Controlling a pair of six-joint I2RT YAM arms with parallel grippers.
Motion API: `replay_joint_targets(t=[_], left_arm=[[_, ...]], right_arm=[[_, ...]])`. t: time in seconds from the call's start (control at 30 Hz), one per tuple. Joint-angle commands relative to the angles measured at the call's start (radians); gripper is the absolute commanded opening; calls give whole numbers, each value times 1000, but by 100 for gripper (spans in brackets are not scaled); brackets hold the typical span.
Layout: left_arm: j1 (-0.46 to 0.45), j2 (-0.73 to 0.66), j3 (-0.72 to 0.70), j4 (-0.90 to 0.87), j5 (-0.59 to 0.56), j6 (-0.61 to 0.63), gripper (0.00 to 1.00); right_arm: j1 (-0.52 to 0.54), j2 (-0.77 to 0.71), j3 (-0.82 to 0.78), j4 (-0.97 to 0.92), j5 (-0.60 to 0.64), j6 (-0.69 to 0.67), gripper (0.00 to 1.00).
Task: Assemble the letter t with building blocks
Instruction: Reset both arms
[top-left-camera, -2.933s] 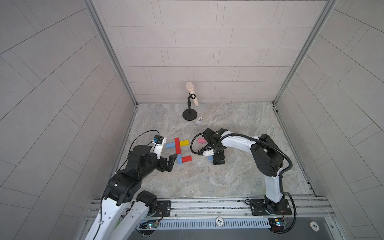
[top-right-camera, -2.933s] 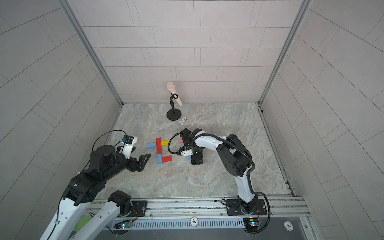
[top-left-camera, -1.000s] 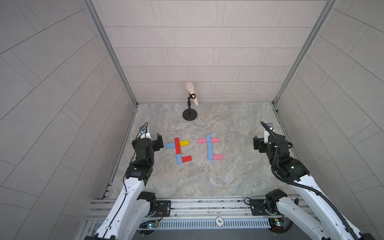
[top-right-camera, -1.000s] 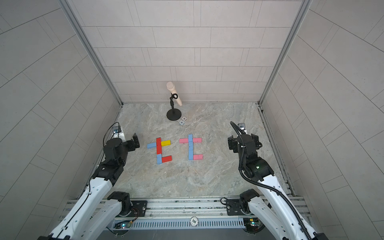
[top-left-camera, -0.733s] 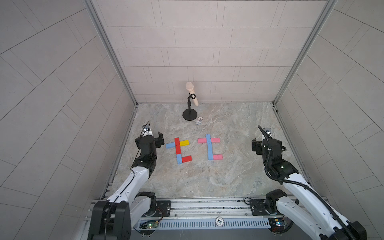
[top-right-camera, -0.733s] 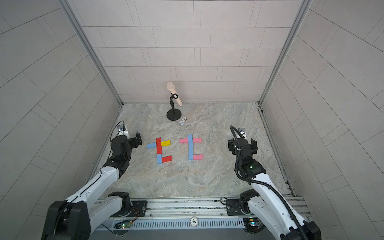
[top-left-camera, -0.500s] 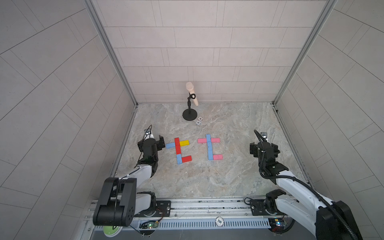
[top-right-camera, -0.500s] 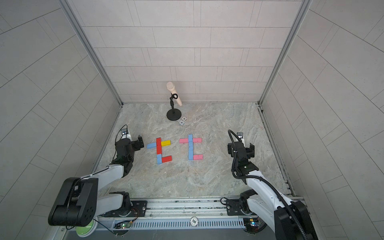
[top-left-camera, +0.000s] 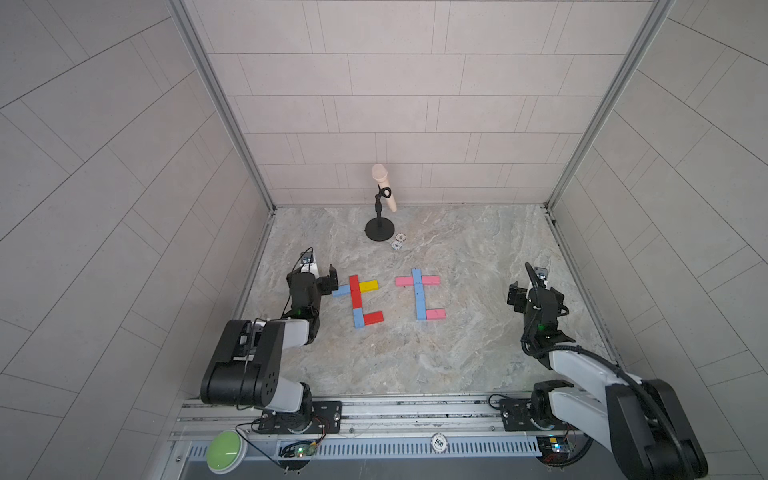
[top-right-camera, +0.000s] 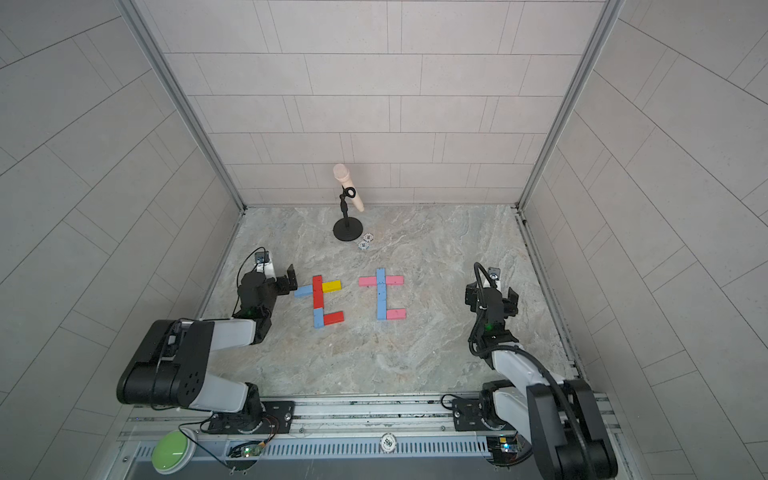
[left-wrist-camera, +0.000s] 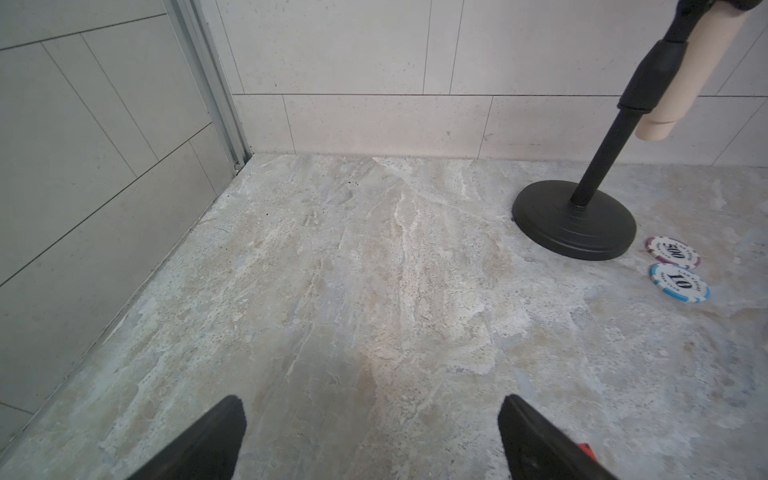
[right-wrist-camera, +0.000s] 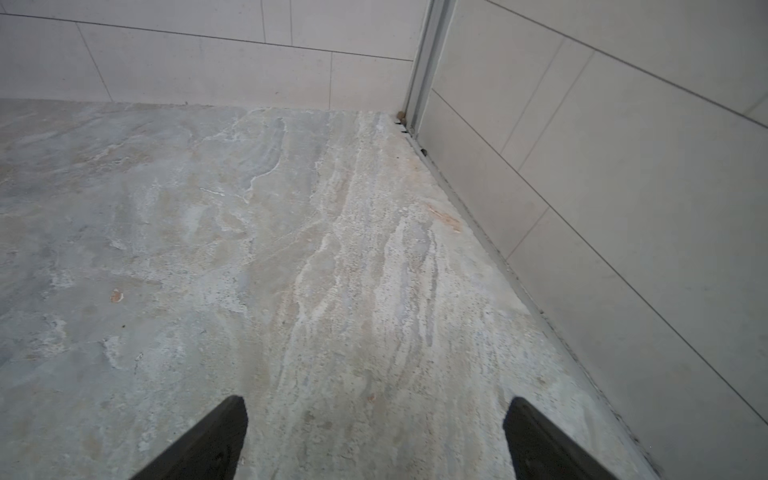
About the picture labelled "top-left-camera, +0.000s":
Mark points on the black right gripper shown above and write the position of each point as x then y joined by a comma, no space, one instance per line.
528,294

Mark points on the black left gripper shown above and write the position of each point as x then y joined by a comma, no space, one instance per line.
327,283

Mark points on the red stem block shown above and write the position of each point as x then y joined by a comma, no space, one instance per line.
354,283

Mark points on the yellow block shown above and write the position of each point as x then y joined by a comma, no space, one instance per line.
368,286

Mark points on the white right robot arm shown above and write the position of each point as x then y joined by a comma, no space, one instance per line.
641,422

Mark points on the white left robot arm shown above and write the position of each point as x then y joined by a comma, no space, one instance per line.
244,370

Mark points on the black microphone stand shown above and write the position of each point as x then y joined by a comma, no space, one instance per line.
379,228

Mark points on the beige wooden microphone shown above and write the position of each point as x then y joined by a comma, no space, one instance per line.
380,176

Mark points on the right circuit board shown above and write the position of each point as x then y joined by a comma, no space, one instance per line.
555,447

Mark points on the circuit board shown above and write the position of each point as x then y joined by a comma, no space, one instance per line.
299,450
555,447

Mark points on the left circuit board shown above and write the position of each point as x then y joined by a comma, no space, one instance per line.
299,450

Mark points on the green round button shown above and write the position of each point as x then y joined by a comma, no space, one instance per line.
226,452

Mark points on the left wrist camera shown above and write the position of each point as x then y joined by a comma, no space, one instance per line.
308,264

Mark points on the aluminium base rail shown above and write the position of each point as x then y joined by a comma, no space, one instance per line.
377,427

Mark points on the poker chip on rail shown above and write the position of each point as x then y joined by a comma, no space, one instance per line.
439,443

